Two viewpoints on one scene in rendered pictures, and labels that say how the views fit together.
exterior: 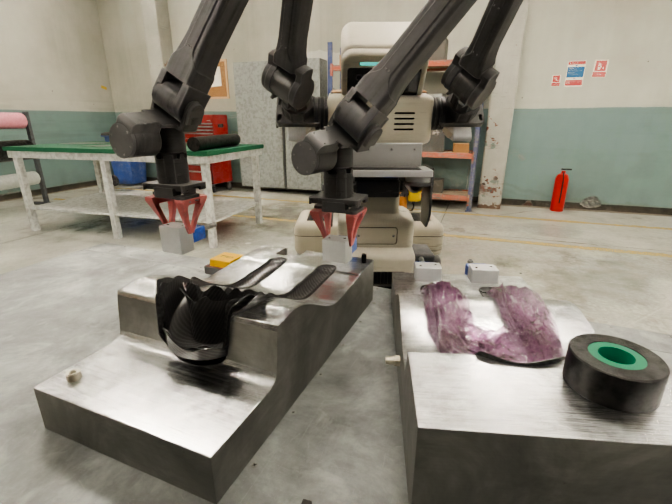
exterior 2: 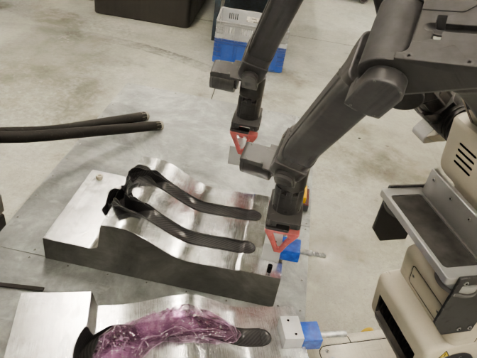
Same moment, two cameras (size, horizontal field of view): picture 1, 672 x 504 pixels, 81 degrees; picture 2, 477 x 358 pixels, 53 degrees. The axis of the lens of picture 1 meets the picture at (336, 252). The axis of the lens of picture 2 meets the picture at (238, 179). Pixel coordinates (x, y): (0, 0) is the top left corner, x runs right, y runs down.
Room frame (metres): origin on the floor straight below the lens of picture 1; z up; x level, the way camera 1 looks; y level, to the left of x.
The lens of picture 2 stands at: (0.41, -0.67, 1.59)
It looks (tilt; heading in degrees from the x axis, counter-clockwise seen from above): 36 degrees down; 70
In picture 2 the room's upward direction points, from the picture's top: 10 degrees clockwise
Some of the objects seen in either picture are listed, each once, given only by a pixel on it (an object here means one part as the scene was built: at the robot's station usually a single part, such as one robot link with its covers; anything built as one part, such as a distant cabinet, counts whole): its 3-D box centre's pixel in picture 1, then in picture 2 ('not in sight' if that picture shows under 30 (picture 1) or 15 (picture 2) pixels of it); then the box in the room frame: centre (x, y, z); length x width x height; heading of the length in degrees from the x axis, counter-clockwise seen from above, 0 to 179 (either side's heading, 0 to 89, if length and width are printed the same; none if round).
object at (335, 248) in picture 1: (345, 243); (294, 250); (0.79, -0.02, 0.91); 0.13 x 0.05 x 0.05; 157
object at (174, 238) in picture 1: (194, 231); (255, 154); (0.78, 0.30, 0.94); 0.13 x 0.05 x 0.05; 157
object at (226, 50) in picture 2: not in sight; (250, 47); (1.66, 3.14, 0.11); 0.61 x 0.41 x 0.22; 160
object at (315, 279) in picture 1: (257, 279); (182, 207); (0.57, 0.12, 0.92); 0.35 x 0.16 x 0.09; 157
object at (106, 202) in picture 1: (143, 182); not in sight; (4.31, 2.12, 0.51); 2.40 x 1.13 x 1.02; 74
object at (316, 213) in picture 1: (332, 221); not in sight; (0.76, 0.01, 0.97); 0.07 x 0.07 x 0.09; 67
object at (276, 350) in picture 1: (249, 310); (175, 220); (0.56, 0.14, 0.87); 0.50 x 0.26 x 0.14; 157
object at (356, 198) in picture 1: (338, 186); (287, 198); (0.75, 0.00, 1.04); 0.10 x 0.07 x 0.07; 67
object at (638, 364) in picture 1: (612, 370); not in sight; (0.32, -0.27, 0.93); 0.08 x 0.08 x 0.04
